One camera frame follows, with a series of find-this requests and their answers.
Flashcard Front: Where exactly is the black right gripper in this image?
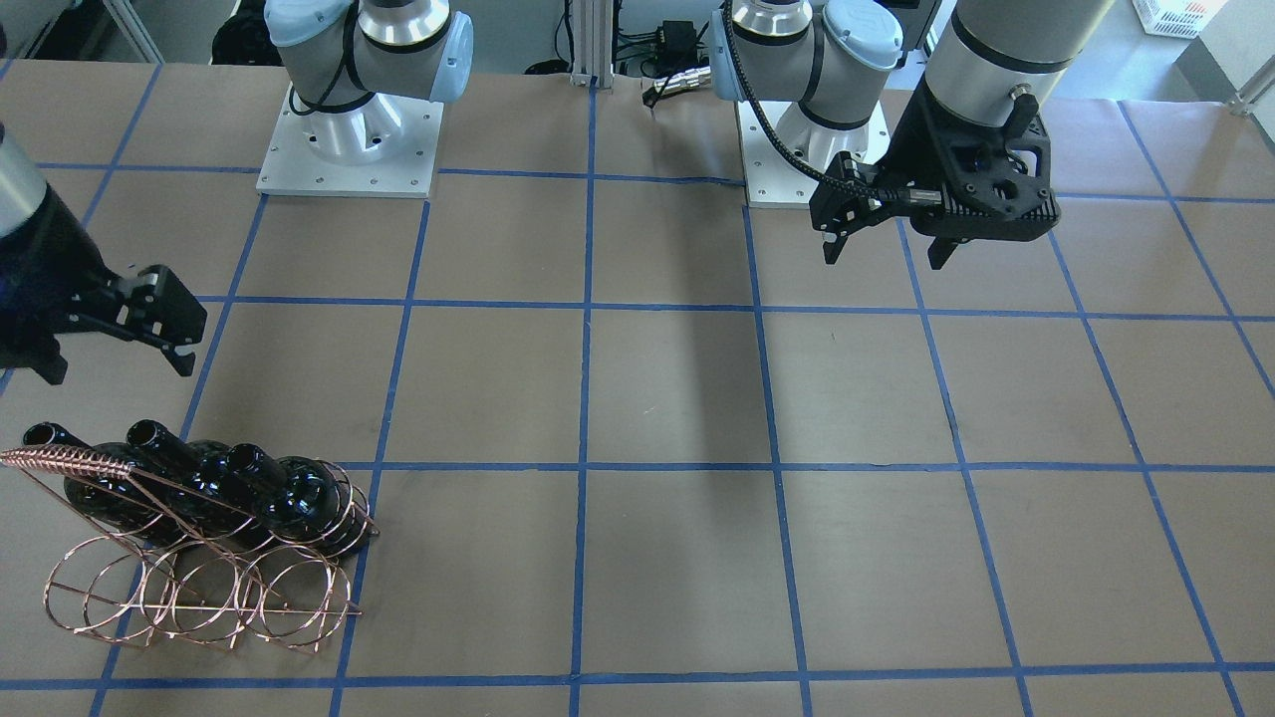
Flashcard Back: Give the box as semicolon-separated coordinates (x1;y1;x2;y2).
1;188;208;385

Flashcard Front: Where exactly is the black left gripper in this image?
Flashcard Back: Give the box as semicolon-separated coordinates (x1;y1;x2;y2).
810;82;1061;270

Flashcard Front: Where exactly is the dark wine bottle carried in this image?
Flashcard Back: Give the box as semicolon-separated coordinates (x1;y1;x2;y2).
125;418;275;550

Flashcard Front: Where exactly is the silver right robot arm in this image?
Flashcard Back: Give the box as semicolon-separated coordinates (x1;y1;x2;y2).
1;1;474;384

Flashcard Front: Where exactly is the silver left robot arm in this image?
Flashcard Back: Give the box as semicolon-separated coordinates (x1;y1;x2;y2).
708;1;1111;270

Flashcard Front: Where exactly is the dark wine bottle slot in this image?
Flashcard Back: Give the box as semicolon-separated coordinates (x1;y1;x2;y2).
22;422;186;549
226;443;377;560

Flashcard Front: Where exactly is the white plastic crate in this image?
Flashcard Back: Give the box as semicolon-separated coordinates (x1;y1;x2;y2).
1130;0;1227;40

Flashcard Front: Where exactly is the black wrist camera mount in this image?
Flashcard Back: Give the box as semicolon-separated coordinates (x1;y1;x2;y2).
898;102;1062;242

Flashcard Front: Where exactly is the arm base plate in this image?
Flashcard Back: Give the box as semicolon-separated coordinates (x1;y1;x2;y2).
736;102;890;209
256;94;446;199

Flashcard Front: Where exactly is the copper wire wine basket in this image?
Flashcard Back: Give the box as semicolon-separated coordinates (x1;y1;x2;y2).
0;447;380;653

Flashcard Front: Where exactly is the aluminium frame post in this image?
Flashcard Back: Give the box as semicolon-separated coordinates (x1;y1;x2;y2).
567;1;618;92

